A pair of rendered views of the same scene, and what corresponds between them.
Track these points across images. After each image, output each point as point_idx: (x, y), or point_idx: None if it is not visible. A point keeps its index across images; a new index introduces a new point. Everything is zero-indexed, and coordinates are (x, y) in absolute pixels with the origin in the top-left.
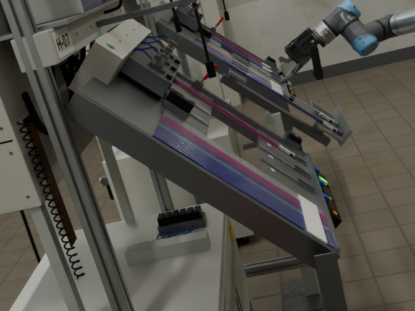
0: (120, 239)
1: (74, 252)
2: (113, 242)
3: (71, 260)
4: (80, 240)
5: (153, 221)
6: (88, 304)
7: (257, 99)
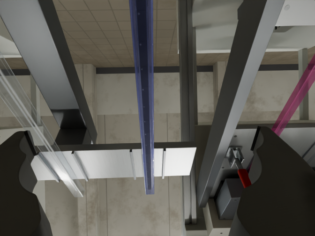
0: (222, 30)
1: (217, 44)
2: (225, 32)
3: (230, 43)
4: (200, 45)
5: (209, 16)
6: (313, 29)
7: (65, 56)
